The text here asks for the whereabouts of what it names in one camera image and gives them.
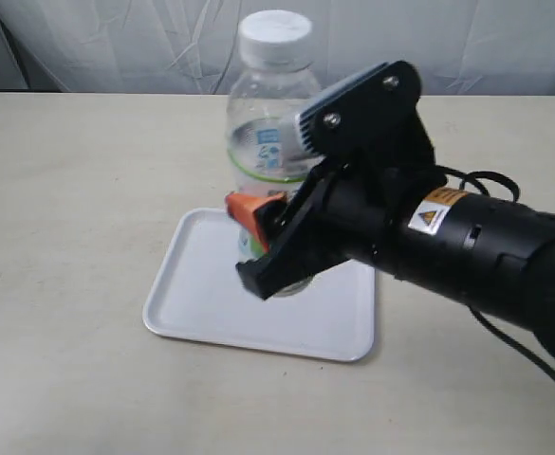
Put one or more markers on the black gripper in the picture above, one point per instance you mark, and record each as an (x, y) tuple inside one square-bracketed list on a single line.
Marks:
[(495, 256)]

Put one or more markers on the black gripper finger with orange tip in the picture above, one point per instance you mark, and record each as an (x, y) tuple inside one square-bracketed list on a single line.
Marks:
[(300, 236)]

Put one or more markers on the clear plastic bottle white cap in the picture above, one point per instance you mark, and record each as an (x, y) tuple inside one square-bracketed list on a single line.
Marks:
[(273, 47)]

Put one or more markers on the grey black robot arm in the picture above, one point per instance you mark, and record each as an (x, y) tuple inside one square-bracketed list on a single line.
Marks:
[(378, 197)]

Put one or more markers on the white wrinkled backdrop cloth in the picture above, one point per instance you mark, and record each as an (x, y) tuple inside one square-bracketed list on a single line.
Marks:
[(459, 47)]

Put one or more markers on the white rectangular plastic tray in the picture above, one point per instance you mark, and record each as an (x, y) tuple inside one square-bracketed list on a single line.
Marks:
[(197, 296)]

